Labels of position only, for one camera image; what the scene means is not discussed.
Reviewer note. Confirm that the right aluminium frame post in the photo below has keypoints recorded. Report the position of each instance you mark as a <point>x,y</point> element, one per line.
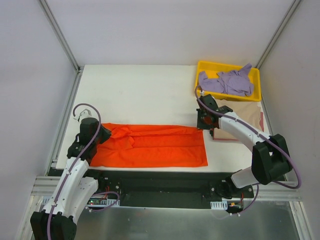
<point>294,6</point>

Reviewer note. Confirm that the right white cable duct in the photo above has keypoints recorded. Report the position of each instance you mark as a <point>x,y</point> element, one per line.
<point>219,205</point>

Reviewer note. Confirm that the white cable duct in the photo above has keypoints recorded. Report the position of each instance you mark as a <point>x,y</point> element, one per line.
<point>219,205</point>
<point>102,203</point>

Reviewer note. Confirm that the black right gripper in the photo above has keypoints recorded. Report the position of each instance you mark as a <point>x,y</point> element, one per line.
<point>202,122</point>

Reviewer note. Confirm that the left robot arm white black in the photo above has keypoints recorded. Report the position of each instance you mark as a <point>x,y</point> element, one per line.
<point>59,217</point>

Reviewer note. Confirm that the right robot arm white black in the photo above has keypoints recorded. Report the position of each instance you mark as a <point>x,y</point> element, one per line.
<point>270,158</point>

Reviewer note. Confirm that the aluminium frame post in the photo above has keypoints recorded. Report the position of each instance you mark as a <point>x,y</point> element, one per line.
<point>294,6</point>
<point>59,34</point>

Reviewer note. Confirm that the yellow plastic bin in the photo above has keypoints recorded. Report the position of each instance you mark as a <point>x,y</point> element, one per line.
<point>213,68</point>

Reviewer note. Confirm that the left aluminium frame post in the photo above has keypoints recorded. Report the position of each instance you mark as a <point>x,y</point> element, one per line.
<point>59,34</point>

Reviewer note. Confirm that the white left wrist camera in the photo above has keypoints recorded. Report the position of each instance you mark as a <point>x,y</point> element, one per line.
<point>86,113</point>

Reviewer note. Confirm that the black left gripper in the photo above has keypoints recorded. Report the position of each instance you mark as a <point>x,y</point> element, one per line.
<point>104,133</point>

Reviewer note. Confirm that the left white cable duct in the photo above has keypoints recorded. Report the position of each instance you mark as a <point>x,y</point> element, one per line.
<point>102,203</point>

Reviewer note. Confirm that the beige folded t shirt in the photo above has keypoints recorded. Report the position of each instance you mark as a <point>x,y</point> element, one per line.
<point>241,108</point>

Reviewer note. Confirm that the orange t shirt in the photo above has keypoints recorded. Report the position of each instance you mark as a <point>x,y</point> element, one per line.
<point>151,146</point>

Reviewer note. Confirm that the purple t shirt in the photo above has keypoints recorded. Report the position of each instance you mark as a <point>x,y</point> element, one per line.
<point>234,82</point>

